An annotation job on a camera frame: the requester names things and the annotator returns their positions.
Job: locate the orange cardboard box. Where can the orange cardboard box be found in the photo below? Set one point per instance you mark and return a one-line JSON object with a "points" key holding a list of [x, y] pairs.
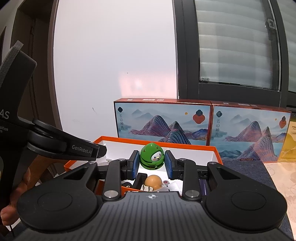
{"points": [[192, 153]]}

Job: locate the white window blind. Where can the white window blind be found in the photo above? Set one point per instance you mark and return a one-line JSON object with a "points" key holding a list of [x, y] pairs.
{"points": [[231, 46]]}

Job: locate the dark window frame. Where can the dark window frame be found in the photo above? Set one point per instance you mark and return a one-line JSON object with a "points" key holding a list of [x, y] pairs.
{"points": [[187, 58]]}

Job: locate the brown wooden door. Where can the brown wooden door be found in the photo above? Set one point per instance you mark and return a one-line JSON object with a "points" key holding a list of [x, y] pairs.
{"points": [[39, 69]]}

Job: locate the dark blue metal flask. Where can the dark blue metal flask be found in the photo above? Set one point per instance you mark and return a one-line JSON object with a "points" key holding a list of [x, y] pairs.
{"points": [[204, 187]]}

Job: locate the mountain print gift box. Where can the mountain print gift box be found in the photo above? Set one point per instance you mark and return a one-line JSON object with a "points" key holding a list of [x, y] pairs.
{"points": [[161, 122], [249, 132]]}

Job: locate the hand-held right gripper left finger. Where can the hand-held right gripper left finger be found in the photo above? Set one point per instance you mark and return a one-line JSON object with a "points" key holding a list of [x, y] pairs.
{"points": [[134, 165]]}

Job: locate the white charger plug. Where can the white charger plug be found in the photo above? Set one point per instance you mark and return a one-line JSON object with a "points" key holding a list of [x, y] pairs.
{"points": [[146, 188]]}

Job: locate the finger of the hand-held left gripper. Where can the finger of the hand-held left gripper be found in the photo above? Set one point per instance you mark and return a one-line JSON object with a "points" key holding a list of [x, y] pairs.
{"points": [[83, 150]]}

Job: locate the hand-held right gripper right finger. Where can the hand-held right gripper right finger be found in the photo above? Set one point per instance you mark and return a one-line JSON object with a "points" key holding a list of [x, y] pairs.
{"points": [[170, 165]]}

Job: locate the green round bird toy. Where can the green round bird toy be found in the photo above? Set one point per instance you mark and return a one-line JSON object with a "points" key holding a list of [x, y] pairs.
{"points": [[149, 155]]}

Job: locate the gold patterned box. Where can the gold patterned box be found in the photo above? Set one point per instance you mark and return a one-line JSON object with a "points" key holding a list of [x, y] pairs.
{"points": [[291, 143]]}

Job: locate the person's left hand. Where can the person's left hand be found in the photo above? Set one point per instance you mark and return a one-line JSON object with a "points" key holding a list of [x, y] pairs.
{"points": [[7, 213]]}

